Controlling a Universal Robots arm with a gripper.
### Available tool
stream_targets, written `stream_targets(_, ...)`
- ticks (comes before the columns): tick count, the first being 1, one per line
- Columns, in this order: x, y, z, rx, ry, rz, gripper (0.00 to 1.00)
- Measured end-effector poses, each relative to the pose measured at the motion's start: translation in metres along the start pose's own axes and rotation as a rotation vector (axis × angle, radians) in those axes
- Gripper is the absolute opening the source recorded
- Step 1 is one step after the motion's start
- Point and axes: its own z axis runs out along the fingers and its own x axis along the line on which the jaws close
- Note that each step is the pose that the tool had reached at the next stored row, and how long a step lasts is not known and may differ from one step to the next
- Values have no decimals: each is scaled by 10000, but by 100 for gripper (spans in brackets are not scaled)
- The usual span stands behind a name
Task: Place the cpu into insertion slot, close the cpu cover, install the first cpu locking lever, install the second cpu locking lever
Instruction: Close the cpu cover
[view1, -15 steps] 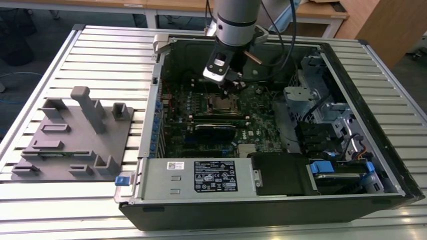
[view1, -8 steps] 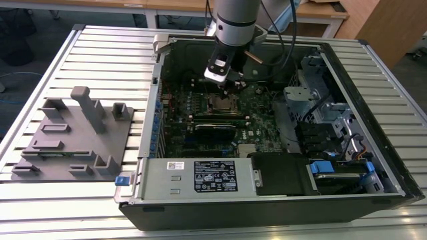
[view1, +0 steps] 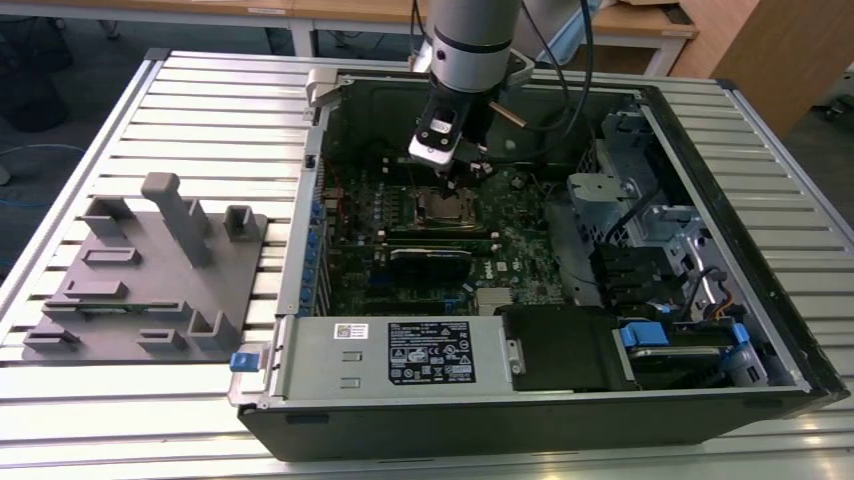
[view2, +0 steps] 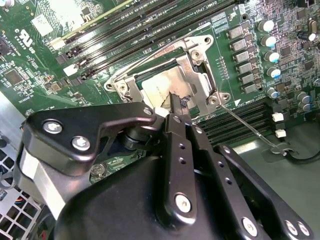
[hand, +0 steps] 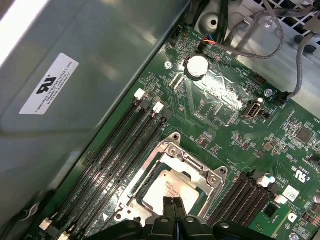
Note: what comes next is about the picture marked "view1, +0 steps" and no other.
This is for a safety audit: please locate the metal socket cover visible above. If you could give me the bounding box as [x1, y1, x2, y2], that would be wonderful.
[414, 189, 489, 231]

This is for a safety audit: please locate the silver CPU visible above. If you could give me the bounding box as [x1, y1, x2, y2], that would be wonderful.
[419, 195, 477, 222]

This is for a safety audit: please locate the green motherboard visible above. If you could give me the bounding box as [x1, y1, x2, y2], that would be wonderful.
[318, 164, 583, 319]

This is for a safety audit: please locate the black graphics card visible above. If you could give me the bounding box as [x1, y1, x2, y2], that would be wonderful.
[389, 246, 477, 287]

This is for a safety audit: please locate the silver chipset heatsink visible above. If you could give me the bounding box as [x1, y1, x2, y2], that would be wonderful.
[475, 287, 517, 307]

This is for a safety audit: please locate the black disk bay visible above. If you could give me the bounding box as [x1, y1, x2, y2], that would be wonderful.
[590, 244, 689, 315]

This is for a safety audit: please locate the black rating label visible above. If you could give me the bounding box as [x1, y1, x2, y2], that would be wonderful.
[387, 321, 478, 385]

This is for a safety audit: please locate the black fan shroud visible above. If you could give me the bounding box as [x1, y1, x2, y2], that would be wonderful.
[498, 305, 641, 395]

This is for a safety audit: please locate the hard disk in blue carrier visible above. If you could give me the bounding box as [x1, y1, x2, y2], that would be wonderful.
[612, 321, 730, 391]

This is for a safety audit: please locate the silver power supply unit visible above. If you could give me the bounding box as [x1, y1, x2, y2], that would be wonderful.
[263, 314, 530, 401]

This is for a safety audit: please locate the wooden cabinet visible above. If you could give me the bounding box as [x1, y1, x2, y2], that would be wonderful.
[670, 0, 854, 147]

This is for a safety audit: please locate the grey parts rack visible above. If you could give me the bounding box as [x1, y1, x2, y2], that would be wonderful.
[20, 172, 271, 362]

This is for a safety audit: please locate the black PC case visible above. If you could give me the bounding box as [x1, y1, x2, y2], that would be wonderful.
[226, 67, 853, 464]

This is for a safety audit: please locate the green RAM stick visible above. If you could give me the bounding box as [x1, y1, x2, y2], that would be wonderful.
[78, 303, 150, 315]

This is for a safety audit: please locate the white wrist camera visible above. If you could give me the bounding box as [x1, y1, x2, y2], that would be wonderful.
[407, 104, 467, 166]

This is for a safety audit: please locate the silver metal bracket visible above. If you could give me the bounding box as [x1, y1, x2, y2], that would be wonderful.
[565, 172, 644, 206]

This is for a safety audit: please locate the black camera cable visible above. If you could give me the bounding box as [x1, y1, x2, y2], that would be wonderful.
[490, 0, 600, 134]

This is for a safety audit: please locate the black curved cable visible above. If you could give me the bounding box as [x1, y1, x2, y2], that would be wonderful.
[604, 184, 662, 247]

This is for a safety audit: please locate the grey case latch handle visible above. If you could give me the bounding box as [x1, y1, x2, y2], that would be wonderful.
[305, 68, 343, 110]

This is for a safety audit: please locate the wooden desk white frame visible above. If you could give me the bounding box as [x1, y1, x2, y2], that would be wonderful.
[293, 0, 701, 77]

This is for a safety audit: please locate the coloured wire bundle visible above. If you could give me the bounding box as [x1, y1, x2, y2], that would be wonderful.
[706, 293, 744, 322]

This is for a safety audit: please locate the blue floor cable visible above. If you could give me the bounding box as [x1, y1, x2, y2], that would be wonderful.
[0, 142, 90, 207]

